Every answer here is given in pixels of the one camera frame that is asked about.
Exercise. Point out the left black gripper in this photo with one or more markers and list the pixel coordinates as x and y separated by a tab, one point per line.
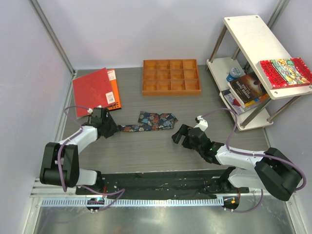
113	127

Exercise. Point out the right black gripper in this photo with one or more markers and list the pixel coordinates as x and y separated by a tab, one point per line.
183	130

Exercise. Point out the floral navy necktie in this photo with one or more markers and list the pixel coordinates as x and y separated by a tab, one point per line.
150	122

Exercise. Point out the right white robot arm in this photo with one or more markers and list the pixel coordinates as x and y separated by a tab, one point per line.
267	170

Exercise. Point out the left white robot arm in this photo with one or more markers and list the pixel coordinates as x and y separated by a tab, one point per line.
60	164

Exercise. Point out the red folder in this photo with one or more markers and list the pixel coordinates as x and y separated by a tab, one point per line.
93	90

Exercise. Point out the orange notebook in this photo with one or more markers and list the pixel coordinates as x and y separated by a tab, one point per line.
113	80

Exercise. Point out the orange wooden compartment tray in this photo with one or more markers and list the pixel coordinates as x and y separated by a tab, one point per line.
170	77

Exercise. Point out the bottom stacked books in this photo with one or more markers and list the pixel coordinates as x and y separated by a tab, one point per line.
234	103

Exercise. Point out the blue lidded jar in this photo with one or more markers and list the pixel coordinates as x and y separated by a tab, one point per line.
234	73

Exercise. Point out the dark brown book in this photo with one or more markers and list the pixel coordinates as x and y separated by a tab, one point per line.
248	89

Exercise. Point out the white two-tier shelf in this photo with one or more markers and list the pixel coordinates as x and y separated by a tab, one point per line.
257	42

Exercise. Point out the red colourful book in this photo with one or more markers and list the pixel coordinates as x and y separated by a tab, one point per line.
286	73

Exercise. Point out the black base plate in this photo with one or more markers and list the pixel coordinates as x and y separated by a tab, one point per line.
202	184

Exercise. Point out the slotted white cable duct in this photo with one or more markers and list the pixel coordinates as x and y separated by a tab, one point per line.
97	201

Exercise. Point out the aluminium rail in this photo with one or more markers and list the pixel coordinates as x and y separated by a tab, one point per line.
44	190

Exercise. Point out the left aluminium frame post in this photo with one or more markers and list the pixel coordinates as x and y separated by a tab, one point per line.
51	34

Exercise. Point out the aluminium frame post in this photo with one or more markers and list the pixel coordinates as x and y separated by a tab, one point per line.
51	34
277	12

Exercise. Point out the right aluminium frame post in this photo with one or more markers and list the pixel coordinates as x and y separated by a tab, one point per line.
277	12

